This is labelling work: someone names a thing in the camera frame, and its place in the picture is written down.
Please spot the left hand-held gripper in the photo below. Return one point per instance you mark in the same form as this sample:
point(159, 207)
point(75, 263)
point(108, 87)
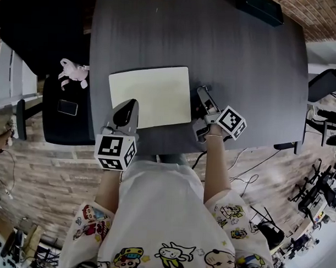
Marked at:
point(112, 149)

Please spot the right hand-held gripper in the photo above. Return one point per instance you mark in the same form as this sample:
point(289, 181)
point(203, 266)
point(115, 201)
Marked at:
point(231, 120)

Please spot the person's left forearm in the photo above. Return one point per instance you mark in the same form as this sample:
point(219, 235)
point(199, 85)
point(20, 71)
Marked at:
point(108, 189)

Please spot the person's right forearm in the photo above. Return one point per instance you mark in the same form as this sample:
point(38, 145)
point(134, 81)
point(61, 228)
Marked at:
point(215, 165)

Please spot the person's right hand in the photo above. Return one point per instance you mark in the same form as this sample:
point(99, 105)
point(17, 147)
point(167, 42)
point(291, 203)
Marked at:
point(215, 131)

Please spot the black smartphone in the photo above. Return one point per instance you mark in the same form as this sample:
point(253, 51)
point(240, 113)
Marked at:
point(67, 107)

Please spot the pink small bag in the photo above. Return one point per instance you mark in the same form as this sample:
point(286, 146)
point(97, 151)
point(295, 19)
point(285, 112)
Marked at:
point(75, 72)

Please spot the black small chair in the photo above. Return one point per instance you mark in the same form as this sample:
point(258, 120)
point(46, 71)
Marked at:
point(284, 146)

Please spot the person's white cartoon print shirt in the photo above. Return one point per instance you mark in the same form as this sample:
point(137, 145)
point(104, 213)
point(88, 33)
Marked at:
point(160, 207)

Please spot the black rectangular box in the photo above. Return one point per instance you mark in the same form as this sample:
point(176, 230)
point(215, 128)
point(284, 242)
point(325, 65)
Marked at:
point(260, 7)

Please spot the black high-back office chair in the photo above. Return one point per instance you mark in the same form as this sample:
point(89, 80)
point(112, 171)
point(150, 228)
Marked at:
point(37, 24)

